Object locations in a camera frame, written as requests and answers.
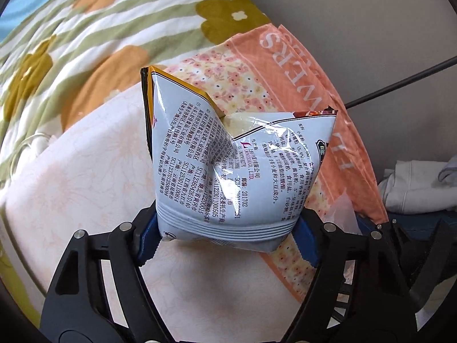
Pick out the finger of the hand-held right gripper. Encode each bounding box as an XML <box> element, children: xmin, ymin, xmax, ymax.
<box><xmin>357</xmin><ymin>214</ymin><xmax>456</xmax><ymax>294</ymax></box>

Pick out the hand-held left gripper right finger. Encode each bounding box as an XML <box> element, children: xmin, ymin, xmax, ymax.
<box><xmin>286</xmin><ymin>211</ymin><xmax>419</xmax><ymax>343</ymax></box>

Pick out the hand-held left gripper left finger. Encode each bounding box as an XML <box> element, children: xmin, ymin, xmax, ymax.
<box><xmin>39</xmin><ymin>209</ymin><xmax>172</xmax><ymax>343</ymax></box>

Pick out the white snack bag yellow edge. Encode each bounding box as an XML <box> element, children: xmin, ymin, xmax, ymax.
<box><xmin>140</xmin><ymin>66</ymin><xmax>338</xmax><ymax>252</ymax></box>

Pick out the clear plastic wrapper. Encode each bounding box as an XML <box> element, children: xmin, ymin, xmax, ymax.
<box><xmin>314</xmin><ymin>193</ymin><xmax>359</xmax><ymax>236</ymax></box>

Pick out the white folded clothing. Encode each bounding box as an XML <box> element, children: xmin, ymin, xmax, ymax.
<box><xmin>378</xmin><ymin>160</ymin><xmax>457</xmax><ymax>215</ymax></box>

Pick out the pale pink bed sheet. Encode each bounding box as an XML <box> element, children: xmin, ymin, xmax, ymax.
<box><xmin>0</xmin><ymin>82</ymin><xmax>304</xmax><ymax>343</ymax></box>

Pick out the pink floral pillowcase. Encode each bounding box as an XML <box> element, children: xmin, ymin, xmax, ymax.
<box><xmin>162</xmin><ymin>25</ymin><xmax>390</xmax><ymax>302</ymax></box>

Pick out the floral striped quilt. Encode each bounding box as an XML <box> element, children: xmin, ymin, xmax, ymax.
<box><xmin>0</xmin><ymin>0</ymin><xmax>272</xmax><ymax>201</ymax></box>

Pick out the black cable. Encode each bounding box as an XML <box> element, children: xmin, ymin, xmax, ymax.
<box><xmin>344</xmin><ymin>55</ymin><xmax>457</xmax><ymax>109</ymax></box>

